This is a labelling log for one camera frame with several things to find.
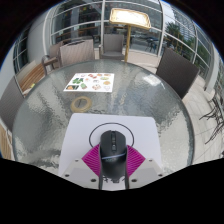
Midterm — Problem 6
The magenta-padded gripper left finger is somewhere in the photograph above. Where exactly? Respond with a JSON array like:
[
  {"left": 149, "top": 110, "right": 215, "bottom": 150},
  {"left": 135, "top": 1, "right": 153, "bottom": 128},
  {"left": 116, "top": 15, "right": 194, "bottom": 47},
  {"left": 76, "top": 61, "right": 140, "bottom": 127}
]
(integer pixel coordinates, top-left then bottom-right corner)
[{"left": 61, "top": 143, "right": 103, "bottom": 191}]

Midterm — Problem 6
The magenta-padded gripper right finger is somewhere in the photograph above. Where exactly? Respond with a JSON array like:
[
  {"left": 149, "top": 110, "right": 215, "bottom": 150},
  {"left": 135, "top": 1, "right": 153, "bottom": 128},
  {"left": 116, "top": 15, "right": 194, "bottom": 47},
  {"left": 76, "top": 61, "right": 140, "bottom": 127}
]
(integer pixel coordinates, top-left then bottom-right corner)
[{"left": 124, "top": 143, "right": 165, "bottom": 191}]

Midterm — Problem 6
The black computer mouse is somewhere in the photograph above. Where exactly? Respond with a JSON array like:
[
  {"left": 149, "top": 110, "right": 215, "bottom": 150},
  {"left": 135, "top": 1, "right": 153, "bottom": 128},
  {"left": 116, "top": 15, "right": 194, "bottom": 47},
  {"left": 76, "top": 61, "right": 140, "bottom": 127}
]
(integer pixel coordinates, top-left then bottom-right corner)
[{"left": 98, "top": 129, "right": 130, "bottom": 184}]

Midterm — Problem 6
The tan tape roll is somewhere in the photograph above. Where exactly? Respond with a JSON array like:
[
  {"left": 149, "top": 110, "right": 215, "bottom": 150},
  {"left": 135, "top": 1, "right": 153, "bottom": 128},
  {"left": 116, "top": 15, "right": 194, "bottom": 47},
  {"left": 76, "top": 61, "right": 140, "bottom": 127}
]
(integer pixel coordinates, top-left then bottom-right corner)
[{"left": 69, "top": 95, "right": 94, "bottom": 114}]

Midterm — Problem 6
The printed picture menu sheet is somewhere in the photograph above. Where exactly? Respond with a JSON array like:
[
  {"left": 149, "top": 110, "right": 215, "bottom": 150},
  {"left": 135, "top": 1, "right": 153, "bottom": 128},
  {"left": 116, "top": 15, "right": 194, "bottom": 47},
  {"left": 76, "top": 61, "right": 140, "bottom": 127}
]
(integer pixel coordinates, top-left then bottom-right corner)
[{"left": 62, "top": 72, "right": 116, "bottom": 93}]

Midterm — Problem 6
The dark metal outdoor table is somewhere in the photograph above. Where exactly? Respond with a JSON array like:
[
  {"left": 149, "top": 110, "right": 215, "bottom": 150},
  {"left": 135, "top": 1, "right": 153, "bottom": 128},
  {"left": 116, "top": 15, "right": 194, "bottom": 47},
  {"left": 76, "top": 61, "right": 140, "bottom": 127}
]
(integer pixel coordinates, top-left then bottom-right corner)
[{"left": 198, "top": 89, "right": 224, "bottom": 145}]

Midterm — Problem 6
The grey wicker chair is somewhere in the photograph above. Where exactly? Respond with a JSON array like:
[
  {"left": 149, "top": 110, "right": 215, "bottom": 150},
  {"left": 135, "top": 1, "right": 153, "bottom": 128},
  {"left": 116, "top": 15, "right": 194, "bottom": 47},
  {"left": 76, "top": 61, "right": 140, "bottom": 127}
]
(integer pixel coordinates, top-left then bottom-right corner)
[
  {"left": 58, "top": 38, "right": 96, "bottom": 68},
  {"left": 0, "top": 74, "right": 25, "bottom": 133},
  {"left": 155, "top": 47, "right": 201, "bottom": 101}
]

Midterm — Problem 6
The grey wicker armchair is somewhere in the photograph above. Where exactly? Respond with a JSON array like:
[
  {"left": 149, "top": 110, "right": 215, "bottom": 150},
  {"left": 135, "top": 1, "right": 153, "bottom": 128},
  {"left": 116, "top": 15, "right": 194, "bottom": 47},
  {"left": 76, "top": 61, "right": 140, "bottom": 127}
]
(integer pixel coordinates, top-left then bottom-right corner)
[
  {"left": 41, "top": 40, "right": 65, "bottom": 75},
  {"left": 99, "top": 32, "right": 126, "bottom": 61}
]

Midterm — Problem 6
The gold menu sign stand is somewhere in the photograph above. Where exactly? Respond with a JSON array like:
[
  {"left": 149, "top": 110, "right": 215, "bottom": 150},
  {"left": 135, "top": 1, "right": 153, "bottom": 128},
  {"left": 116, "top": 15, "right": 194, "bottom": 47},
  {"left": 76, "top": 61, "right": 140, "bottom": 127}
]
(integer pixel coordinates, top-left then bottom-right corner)
[{"left": 108, "top": 7, "right": 152, "bottom": 64}]

